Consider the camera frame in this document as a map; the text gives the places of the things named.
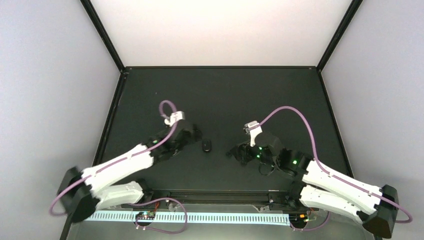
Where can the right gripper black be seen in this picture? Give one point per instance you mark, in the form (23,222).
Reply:
(238,152)

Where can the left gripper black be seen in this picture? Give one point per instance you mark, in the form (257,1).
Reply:
(190,138)

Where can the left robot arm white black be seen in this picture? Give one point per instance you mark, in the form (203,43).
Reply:
(82,192)

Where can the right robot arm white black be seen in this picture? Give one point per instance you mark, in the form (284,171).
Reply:
(315,185)

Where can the right circuit board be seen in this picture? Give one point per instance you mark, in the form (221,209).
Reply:
(301,218)

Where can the circuit board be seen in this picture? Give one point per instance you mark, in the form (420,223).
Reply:
(301,218)
(145,215)

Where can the left circuit board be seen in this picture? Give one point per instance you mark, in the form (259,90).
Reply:
(145,215)

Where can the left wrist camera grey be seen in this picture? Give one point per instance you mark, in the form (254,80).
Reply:
(174,118)

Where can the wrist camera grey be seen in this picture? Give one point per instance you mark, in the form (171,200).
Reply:
(252,129)
(174,118)

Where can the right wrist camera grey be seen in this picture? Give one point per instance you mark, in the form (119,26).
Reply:
(252,129)

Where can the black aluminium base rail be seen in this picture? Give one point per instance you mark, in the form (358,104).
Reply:
(276,200)

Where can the white slotted cable duct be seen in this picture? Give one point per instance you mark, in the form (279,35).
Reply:
(278,219)

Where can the black frame post left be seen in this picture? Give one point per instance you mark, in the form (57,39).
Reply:
(102,32)

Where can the black frame post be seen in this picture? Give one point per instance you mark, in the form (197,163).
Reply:
(339,32)
(102,32)

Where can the black frame post right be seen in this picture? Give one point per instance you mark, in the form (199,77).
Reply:
(339,32)

